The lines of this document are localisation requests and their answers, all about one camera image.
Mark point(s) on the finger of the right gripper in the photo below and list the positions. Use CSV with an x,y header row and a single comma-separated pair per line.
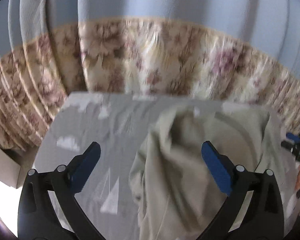
x,y
294,149
292,137

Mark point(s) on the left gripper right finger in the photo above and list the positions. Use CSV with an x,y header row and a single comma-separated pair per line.
x,y
264,218

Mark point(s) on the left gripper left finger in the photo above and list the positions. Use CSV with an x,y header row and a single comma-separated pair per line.
x,y
37,218

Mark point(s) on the beige hooded jacket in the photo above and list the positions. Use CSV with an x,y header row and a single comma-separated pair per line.
x,y
171,184

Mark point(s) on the beige cardboard box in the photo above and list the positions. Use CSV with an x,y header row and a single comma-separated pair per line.
x,y
14,165

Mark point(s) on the grey patterned bed sheet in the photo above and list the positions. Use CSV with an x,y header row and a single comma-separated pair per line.
x,y
120,124

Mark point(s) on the blue floral curtain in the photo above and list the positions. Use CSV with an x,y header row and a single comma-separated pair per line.
x,y
238,50

